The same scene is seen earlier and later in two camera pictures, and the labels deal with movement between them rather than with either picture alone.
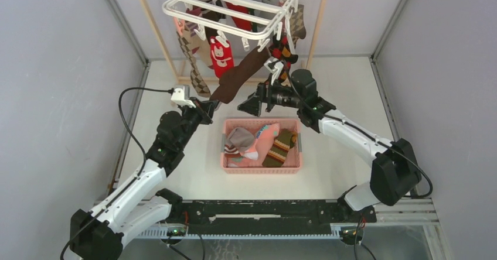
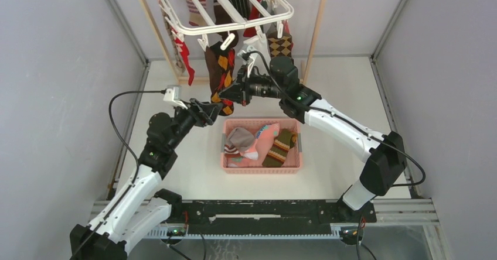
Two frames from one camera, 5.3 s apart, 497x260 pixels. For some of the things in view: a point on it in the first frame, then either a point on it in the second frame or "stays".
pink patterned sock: (256, 156) stays
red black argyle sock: (281, 50) -> (221, 65)
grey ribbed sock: (241, 137) stays
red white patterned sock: (241, 23) -> (254, 13)
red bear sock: (223, 57) -> (179, 40)
